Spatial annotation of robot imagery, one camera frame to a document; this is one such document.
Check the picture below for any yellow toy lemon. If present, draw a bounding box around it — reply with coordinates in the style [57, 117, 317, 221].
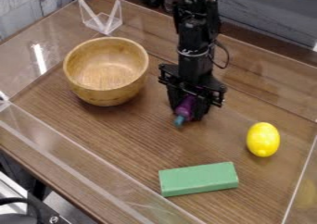
[247, 122, 281, 157]

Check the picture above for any black metal bracket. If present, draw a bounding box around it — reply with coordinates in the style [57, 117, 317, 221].
[26, 193, 73, 224]

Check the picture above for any black cable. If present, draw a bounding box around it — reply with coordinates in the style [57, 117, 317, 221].
[0, 197, 45, 224]

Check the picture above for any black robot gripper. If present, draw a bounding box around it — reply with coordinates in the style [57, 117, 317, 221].
[158, 63, 227, 121]

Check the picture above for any brown wooden bowl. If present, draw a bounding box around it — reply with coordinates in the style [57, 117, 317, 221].
[63, 37, 150, 106]

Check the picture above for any clear acrylic tray wall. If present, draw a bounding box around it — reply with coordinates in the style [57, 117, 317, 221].
[0, 98, 206, 224]

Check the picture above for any green rectangular block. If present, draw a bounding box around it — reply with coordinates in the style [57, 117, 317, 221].
[158, 162, 240, 197]

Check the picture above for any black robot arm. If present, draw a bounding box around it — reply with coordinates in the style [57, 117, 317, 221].
[158, 0, 229, 127]

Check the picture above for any purple toy eggplant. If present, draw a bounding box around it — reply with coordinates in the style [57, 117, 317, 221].
[176, 95, 196, 128]

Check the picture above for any clear acrylic corner bracket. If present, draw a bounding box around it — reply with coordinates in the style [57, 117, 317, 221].
[78, 0, 124, 35]

